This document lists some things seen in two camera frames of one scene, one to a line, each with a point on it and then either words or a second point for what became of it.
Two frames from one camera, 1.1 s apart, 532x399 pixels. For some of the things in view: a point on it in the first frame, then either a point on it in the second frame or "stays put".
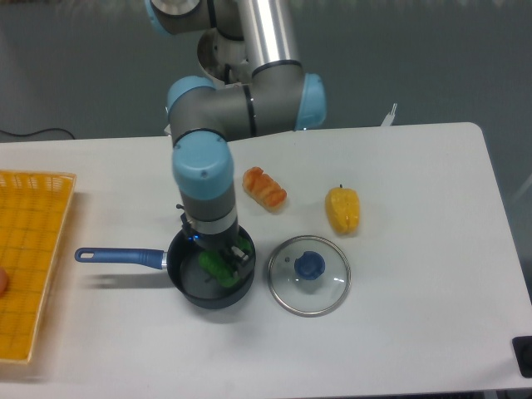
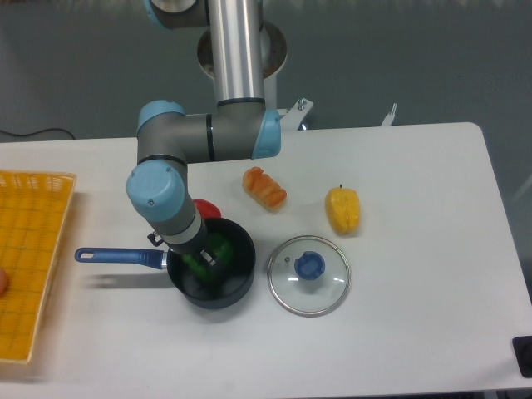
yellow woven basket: (33, 212) stays put
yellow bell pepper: (342, 208) stays put
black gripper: (235, 258) to (199, 246)
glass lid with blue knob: (308, 275) stays put
